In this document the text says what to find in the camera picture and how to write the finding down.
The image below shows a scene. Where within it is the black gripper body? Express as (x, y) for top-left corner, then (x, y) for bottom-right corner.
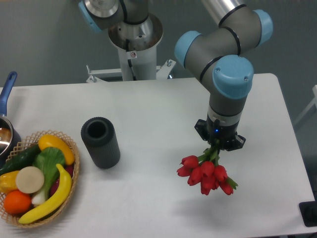
(206, 118), (239, 146)

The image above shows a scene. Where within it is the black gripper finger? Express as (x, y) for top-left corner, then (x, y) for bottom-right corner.
(194, 119), (210, 142)
(221, 134), (246, 151)

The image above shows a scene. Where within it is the red tulip bouquet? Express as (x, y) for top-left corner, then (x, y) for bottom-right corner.
(176, 140), (238, 195)

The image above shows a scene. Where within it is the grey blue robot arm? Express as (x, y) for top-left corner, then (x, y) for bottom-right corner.
(79, 0), (273, 151)

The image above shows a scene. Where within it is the dark grey ribbed vase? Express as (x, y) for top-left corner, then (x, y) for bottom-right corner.
(81, 117), (120, 169)

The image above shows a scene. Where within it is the black device at edge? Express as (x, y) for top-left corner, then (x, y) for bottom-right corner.
(299, 201), (317, 227)

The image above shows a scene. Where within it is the dark red vegetable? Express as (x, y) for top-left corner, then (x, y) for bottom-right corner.
(50, 165), (74, 197)

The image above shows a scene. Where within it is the yellow banana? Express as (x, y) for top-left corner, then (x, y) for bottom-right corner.
(18, 164), (72, 225)

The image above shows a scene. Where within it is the green bok choy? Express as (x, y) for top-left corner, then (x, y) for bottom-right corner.
(32, 147), (65, 206)

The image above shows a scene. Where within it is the woven wicker basket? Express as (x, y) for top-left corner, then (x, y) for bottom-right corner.
(0, 130), (80, 229)

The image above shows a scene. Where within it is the beige round disc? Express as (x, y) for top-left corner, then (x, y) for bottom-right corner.
(15, 166), (45, 194)

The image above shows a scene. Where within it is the green cucumber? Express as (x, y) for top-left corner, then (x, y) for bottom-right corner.
(0, 144), (41, 176)

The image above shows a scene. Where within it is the orange fruit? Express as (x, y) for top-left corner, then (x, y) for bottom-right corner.
(3, 190), (31, 215)

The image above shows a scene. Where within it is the yellow bell pepper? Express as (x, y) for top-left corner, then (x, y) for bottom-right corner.
(0, 171), (19, 194)

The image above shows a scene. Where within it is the white frame at right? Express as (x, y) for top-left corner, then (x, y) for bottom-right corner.
(293, 85), (317, 129)

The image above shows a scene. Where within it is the blue handled saucepan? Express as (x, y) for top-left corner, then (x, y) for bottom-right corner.
(0, 71), (21, 168)

